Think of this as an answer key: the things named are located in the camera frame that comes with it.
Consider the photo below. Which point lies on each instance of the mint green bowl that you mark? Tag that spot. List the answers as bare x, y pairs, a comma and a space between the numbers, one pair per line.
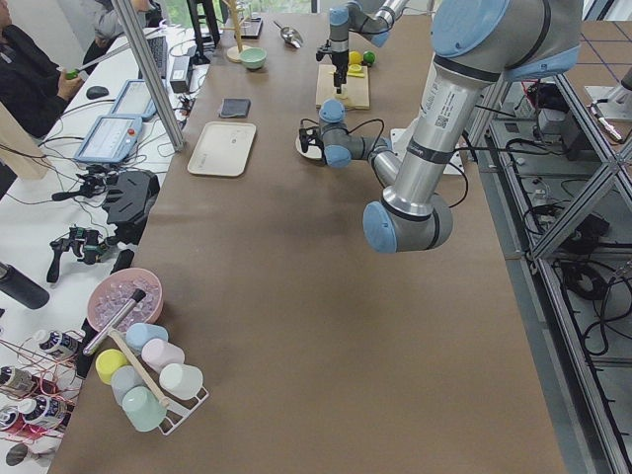
253, 58

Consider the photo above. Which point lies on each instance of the pink pastel cup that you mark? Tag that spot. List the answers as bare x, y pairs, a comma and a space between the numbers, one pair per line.
158, 353

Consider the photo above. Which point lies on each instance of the white cup rack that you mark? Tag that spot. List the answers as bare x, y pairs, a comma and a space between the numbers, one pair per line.
178, 410

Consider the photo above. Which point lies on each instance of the mint pastel cup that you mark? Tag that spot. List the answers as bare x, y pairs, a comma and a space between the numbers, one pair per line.
143, 409

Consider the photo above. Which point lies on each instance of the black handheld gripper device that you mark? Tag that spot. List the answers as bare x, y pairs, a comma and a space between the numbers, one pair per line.
86, 244

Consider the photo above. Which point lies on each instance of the black computer mouse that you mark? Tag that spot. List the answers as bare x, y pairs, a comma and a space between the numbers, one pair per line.
97, 92

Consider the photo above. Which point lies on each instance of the wooden cup tree stand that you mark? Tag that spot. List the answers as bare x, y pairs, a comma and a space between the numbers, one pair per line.
234, 52

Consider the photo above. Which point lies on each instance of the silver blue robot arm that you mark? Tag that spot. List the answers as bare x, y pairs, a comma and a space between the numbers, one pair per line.
350, 18
476, 44

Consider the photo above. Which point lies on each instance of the grey pastel cup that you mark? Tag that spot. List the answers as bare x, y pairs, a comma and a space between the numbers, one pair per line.
123, 380

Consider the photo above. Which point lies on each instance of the green lime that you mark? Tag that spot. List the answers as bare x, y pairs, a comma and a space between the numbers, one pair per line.
368, 58

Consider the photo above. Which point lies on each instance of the metal muddler stick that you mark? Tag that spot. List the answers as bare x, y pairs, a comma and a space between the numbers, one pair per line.
137, 296

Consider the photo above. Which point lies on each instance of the whole yellow lemon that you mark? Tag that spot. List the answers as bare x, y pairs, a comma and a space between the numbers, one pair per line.
355, 57

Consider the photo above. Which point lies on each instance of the grey folded cloth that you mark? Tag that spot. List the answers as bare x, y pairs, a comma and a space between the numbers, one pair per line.
234, 108

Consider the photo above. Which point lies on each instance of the cream rectangular tray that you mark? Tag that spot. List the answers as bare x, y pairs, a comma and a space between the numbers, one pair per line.
222, 149

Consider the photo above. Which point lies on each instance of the blue pastel cup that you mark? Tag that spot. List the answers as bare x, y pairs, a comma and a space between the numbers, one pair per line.
139, 334

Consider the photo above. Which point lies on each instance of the bamboo cutting board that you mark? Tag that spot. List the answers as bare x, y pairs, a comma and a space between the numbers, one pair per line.
355, 95

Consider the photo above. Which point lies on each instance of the yellow pastel cup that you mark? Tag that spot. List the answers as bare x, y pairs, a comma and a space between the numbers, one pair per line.
108, 362

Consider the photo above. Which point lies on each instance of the metal scoop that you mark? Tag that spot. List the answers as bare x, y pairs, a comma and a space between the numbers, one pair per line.
290, 35

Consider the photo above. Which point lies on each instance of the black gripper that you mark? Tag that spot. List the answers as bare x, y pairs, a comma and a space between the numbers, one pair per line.
339, 61
314, 141

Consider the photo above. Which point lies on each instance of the cream round plate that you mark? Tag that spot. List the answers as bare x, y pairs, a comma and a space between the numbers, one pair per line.
309, 147

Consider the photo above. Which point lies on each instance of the person in black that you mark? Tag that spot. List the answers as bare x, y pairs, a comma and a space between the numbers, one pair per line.
34, 89

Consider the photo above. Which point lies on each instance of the white pastel cup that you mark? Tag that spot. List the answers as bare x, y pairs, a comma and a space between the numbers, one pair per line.
181, 380

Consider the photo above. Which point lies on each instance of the blue teach pendant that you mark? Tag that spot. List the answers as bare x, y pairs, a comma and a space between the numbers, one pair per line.
134, 99
110, 139

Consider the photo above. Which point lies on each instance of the aluminium frame post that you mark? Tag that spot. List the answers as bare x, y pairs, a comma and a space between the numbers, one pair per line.
144, 59

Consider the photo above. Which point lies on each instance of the pink bowl with ice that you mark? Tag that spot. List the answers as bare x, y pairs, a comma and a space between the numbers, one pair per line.
116, 290

